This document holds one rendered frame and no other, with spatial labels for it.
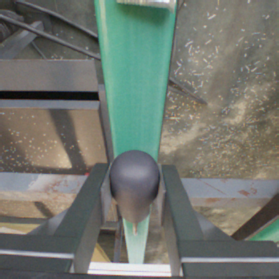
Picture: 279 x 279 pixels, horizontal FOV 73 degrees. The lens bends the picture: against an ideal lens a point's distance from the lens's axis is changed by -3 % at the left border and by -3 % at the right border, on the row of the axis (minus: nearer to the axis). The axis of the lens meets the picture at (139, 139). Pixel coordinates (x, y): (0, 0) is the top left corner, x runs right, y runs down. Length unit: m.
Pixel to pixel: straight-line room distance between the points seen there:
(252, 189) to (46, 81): 0.47
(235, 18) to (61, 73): 0.81
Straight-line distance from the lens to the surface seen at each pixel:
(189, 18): 1.01
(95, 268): 0.55
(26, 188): 0.34
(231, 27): 1.07
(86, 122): 0.52
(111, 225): 1.13
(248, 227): 0.42
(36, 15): 1.09
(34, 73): 0.51
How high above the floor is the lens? 0.96
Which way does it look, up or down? 43 degrees down
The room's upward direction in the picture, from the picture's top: 178 degrees counter-clockwise
